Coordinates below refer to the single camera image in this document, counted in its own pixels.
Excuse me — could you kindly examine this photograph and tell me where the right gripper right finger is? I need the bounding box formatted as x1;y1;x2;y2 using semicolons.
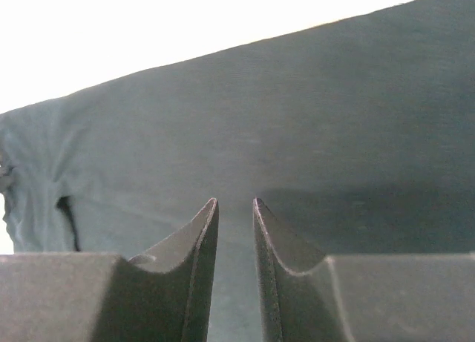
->
252;198;474;341

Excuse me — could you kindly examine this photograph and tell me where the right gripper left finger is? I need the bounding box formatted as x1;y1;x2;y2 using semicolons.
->
1;198;219;341

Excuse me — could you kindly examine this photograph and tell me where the black t-shirt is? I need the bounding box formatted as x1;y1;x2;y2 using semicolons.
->
1;0;474;341

